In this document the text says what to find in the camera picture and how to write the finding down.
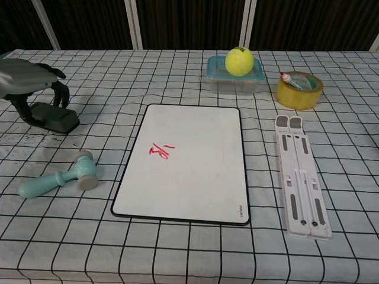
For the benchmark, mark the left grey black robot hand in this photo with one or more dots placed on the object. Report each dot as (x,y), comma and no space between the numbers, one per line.
(26,78)

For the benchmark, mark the dark grey board eraser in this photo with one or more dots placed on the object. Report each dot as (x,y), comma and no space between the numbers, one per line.
(57,118)

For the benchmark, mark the white whiteboard with black rim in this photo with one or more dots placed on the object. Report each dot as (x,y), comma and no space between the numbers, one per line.
(183,165)

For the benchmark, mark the teal toy hammer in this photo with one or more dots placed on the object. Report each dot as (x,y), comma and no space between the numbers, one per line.
(59,179)

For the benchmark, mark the clear teal plastic container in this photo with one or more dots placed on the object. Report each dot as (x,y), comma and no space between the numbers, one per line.
(234,84)

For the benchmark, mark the yellow tennis ball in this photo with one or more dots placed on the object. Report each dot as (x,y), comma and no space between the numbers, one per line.
(239,60)

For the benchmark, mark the black-checked pale blue tablecloth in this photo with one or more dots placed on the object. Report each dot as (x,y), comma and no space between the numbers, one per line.
(189,254)

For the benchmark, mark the small white glue tube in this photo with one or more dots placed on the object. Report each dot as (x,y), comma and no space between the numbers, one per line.
(296,80)

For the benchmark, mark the yellow packing tape roll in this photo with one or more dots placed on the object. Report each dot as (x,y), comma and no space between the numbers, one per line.
(296,99)

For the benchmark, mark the white folding laptop stand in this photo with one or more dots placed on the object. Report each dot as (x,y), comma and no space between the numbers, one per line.
(303,183)

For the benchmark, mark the white screen frame post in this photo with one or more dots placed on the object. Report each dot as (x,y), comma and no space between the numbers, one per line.
(47,25)
(247,23)
(375,43)
(134,23)

